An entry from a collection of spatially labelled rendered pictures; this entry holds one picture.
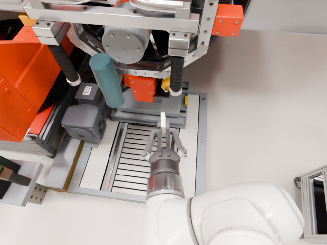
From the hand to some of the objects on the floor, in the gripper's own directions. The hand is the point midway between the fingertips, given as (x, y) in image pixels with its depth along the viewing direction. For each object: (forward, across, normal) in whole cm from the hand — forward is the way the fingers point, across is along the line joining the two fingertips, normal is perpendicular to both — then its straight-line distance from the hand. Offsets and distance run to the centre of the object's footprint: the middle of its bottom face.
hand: (163, 122), depth 62 cm
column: (+9, -84, -62) cm, 105 cm away
